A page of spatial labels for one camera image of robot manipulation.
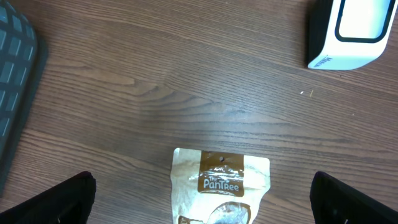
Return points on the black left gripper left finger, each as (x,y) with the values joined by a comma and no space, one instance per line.
(69,202)

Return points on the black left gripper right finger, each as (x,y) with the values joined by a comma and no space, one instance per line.
(333,201)

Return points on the beige brown snack pouch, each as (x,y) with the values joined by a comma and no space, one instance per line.
(217,187)

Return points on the white barcode scanner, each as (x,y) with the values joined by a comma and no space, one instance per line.
(348,34)

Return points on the grey plastic shopping basket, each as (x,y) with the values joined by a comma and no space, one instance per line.
(24,54)

